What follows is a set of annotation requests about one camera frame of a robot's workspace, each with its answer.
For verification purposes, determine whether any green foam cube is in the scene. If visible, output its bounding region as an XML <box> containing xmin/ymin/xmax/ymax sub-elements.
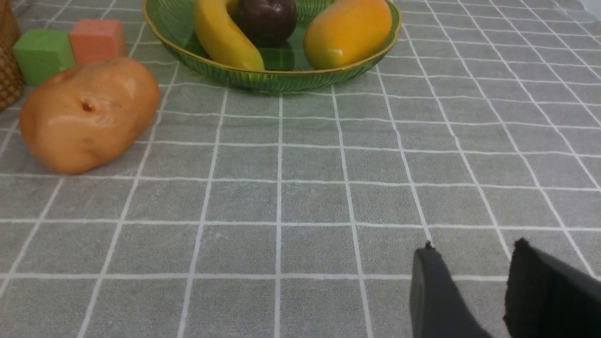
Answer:
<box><xmin>12</xmin><ymin>29</ymin><xmax>77</xmax><ymax>86</ymax></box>

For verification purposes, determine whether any grey checked tablecloth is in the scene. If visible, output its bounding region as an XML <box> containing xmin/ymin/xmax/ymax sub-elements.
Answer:
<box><xmin>1</xmin><ymin>0</ymin><xmax>600</xmax><ymax>338</ymax></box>

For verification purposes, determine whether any orange yellow toy mango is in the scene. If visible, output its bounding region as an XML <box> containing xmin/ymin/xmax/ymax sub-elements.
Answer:
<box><xmin>303</xmin><ymin>0</ymin><xmax>393</xmax><ymax>70</ymax></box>

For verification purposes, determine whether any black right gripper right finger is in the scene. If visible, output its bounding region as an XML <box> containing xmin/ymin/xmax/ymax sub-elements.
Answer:
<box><xmin>503</xmin><ymin>238</ymin><xmax>601</xmax><ymax>338</ymax></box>

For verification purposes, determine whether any dark purple toy plum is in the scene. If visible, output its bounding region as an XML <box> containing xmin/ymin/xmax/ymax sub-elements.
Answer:
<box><xmin>235</xmin><ymin>0</ymin><xmax>298</xmax><ymax>47</ymax></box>

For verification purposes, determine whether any woven wicker basket green lining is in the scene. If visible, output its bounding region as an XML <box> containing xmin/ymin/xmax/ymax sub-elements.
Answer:
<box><xmin>0</xmin><ymin>0</ymin><xmax>25</xmax><ymax>112</ymax></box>

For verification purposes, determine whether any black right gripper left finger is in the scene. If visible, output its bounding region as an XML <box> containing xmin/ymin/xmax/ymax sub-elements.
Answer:
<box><xmin>409</xmin><ymin>242</ymin><xmax>490</xmax><ymax>338</ymax></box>

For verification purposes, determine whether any orange foam cube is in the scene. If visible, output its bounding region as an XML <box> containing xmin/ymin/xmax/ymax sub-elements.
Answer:
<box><xmin>69</xmin><ymin>18</ymin><xmax>128</xmax><ymax>66</ymax></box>

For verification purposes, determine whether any yellow toy banana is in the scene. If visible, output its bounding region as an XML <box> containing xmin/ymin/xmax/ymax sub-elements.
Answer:
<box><xmin>193</xmin><ymin>0</ymin><xmax>265</xmax><ymax>71</ymax></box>

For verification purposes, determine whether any green glass leaf plate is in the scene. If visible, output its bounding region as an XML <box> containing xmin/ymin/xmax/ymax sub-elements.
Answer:
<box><xmin>142</xmin><ymin>0</ymin><xmax>403</xmax><ymax>92</ymax></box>

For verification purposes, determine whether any orange brown toy potato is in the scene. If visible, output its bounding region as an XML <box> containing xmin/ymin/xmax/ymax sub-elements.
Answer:
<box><xmin>19</xmin><ymin>57</ymin><xmax>161</xmax><ymax>175</ymax></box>

